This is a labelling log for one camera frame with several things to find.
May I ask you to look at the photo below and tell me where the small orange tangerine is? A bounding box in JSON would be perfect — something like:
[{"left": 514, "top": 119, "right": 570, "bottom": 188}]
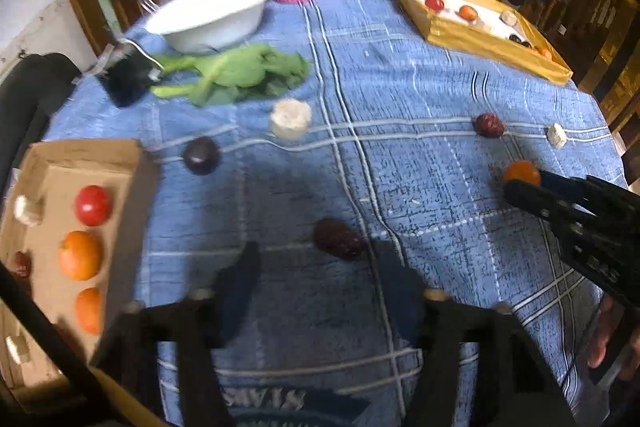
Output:
[{"left": 503, "top": 160, "right": 541, "bottom": 186}]

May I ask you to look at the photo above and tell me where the dark plum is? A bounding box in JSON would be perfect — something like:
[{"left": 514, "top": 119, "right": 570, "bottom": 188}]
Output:
[{"left": 182, "top": 136, "right": 220, "bottom": 176}]

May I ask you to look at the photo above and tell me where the large white cylinder piece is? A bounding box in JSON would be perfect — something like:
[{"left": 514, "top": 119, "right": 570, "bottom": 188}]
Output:
[{"left": 6, "top": 334, "right": 32, "bottom": 365}]

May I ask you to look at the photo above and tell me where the yellow tray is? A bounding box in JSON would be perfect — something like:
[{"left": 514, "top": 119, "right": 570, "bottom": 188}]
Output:
[{"left": 398, "top": 0, "right": 573, "bottom": 86}]

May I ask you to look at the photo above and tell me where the green leafy vegetable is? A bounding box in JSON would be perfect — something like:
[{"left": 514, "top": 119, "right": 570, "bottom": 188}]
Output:
[{"left": 150, "top": 43, "right": 310, "bottom": 107}]

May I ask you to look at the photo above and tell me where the blue plaid tablecloth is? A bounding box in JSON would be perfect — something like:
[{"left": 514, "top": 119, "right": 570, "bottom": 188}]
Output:
[{"left": 48, "top": 0, "right": 625, "bottom": 426}]

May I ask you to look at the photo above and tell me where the large orange tangerine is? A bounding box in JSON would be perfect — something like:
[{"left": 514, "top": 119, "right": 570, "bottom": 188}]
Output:
[{"left": 58, "top": 231, "right": 104, "bottom": 281}]

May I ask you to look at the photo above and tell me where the black chair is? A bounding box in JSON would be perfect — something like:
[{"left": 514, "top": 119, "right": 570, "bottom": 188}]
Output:
[{"left": 0, "top": 53, "right": 81, "bottom": 194}]

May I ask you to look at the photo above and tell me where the red tomato in yellow tray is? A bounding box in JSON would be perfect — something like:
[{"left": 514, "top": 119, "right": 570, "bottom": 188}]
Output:
[{"left": 424, "top": 0, "right": 446, "bottom": 13}]

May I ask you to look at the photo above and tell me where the small white piece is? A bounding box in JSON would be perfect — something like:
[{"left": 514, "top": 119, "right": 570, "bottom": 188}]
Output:
[{"left": 546, "top": 122, "right": 568, "bottom": 150}]

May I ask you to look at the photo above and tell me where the red cherry tomato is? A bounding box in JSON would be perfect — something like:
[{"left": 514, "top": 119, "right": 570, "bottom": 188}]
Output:
[{"left": 74, "top": 185, "right": 112, "bottom": 227}]

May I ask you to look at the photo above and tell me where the white enamel bowl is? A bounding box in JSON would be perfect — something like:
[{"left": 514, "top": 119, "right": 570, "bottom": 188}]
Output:
[{"left": 144, "top": 0, "right": 269, "bottom": 55}]

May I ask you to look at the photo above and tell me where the small black cup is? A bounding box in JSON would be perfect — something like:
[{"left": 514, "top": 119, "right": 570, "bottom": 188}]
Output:
[{"left": 92, "top": 39, "right": 163, "bottom": 108}]

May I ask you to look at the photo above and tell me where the brown cardboard tray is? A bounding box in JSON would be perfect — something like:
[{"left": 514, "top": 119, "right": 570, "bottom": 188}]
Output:
[{"left": 0, "top": 137, "right": 162, "bottom": 403}]

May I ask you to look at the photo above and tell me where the orange fruit in yellow tray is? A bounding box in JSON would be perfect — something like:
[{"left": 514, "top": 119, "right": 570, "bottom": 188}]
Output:
[{"left": 457, "top": 5, "right": 478, "bottom": 23}]

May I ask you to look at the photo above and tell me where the small dark red date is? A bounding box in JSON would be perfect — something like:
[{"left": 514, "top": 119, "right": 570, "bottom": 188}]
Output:
[{"left": 474, "top": 113, "right": 506, "bottom": 139}]

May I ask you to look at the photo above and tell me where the person right hand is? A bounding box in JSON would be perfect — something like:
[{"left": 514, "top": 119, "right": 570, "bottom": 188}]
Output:
[{"left": 586, "top": 293, "right": 640, "bottom": 383}]

